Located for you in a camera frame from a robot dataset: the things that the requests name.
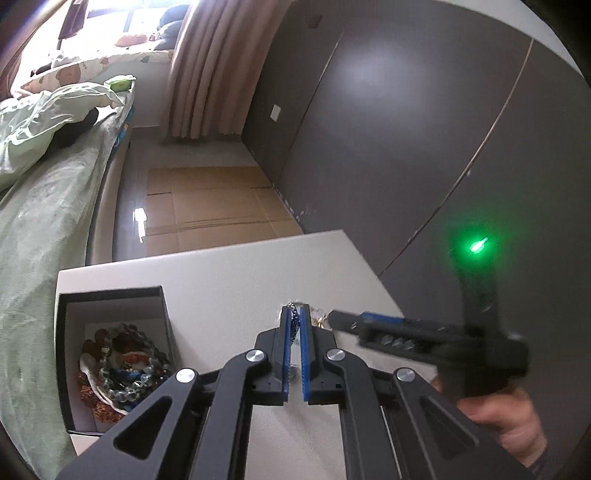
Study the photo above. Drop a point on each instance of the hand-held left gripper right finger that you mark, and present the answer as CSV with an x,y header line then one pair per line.
x,y
304,350

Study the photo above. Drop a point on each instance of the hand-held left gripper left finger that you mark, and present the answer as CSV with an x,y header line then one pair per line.
x,y
287,360

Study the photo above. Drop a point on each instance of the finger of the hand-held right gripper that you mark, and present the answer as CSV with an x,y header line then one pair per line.
x,y
392,318
397,344

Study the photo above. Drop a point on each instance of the black jewelry box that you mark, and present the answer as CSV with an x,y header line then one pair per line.
x,y
115,295

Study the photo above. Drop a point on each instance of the person's right hand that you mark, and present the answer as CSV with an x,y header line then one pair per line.
x,y
508,420

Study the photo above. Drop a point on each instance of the white bedside table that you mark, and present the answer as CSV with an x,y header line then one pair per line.
x,y
221,277

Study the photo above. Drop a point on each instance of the flat cardboard sheet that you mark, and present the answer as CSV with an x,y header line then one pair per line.
x,y
207,207

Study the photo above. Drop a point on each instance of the dark brown wardrobe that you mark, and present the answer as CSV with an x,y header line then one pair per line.
x,y
392,138

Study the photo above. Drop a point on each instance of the bed with green sheet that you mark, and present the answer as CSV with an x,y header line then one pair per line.
x,y
41,230

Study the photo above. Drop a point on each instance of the pink curtain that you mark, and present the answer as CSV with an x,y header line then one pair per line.
x,y
207,69

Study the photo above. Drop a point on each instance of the black cloth item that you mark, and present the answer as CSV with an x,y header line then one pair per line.
x,y
76,129

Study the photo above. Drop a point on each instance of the green plush item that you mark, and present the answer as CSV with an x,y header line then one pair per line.
x,y
120,84

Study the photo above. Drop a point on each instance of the pale green duvet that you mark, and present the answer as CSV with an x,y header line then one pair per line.
x,y
27,134

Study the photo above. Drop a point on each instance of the dark cushion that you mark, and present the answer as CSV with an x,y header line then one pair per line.
x,y
171,27

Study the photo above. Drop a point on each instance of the pink plush toy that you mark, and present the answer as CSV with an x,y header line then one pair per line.
x,y
131,39

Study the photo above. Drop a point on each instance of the patterned window seat cushion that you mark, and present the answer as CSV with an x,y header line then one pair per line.
x,y
69,69

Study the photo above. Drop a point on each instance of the dark hanging garment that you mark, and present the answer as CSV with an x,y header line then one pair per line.
x,y
71,21

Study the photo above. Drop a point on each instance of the white wall socket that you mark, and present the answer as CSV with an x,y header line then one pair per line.
x,y
275,113

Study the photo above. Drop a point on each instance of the window with dark frame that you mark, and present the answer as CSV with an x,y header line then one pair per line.
x,y
138,18

